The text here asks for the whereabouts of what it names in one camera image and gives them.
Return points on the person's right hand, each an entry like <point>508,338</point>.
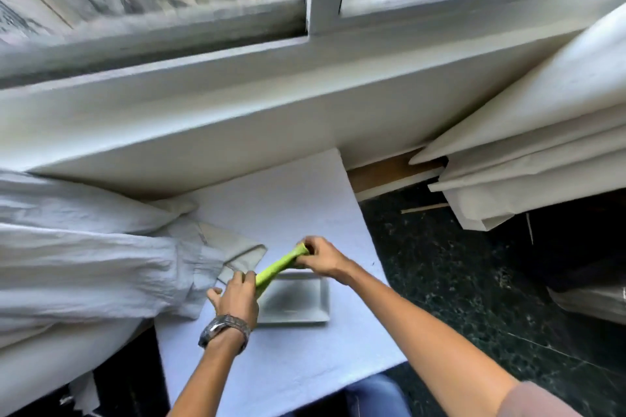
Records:
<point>326,259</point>

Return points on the person's left hand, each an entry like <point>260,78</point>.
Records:
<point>238,298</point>

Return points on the person's right fingers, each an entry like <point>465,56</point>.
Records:
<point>307,255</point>

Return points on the person's left little finger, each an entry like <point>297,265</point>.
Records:
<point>214,296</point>

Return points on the green cloth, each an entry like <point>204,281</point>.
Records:
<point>278,267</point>

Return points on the person's left forearm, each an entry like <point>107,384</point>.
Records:
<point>211,377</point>

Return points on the person's right forearm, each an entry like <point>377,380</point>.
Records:
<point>430,343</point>

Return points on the silver metal wristwatch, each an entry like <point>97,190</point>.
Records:
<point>222,326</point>

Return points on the grey rectangular tray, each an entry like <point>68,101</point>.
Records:
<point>298,302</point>

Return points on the white table cover cloth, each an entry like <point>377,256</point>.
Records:
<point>288,363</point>

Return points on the brown wooden board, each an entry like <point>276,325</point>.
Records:
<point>386,173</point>

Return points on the thin wooden stick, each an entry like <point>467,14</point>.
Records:
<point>424,208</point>

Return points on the white crumpled shirt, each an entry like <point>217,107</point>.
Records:
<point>88,260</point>

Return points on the white window sill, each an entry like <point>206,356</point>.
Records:
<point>254,113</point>

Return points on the person's blue jeans leg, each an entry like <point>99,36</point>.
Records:
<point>379,397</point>

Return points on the white hanging curtain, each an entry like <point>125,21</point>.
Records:
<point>538,138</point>

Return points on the person's pink sleeve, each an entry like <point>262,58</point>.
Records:
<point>535,402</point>

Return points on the white fabric bundle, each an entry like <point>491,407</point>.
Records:
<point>594,302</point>

